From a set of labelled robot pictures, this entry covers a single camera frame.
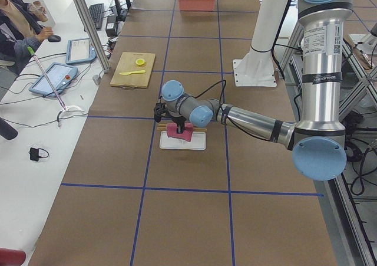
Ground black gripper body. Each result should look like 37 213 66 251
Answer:
171 116 186 126

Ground pink cleaning cloth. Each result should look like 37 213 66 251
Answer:
166 123 194 142

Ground white rectangular tray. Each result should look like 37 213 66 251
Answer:
159 131 206 150

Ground yellow plastic knife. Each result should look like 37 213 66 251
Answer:
119 70 146 75

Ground yellow lemon slices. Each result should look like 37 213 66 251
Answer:
135 58 146 67

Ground bamboo cutting board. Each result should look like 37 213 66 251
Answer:
110 52 156 88

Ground far blue teach pendant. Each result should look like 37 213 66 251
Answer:
65 38 97 65

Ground blue teach pendant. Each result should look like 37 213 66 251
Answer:
65 38 97 65
29 63 78 97

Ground near blue teach pendant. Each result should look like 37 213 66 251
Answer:
29 63 78 97

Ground black keyboard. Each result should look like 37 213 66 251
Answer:
88 4 105 30

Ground black computer mouse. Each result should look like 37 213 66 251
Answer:
48 35 61 42

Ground pink metal rod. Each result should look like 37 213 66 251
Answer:
27 46 68 112

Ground seated person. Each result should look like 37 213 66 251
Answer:
1 0 54 74

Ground red bottle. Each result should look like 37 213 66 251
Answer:
0 248 26 266

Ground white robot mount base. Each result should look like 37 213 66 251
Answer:
233 0 291 87

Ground aluminium frame post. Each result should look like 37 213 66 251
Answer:
73 0 110 73

